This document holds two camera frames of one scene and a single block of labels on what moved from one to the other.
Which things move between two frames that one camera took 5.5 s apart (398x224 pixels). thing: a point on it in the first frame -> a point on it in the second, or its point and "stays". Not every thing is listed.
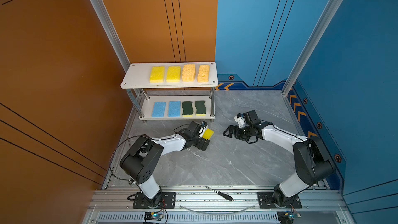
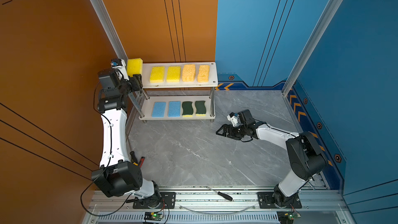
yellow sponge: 173,74 stays
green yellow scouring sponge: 201,109 stays
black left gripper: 201,145 -> 134,82
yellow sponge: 208,134 -> 134,66
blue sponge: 174,108 stays
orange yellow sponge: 203,73 stays
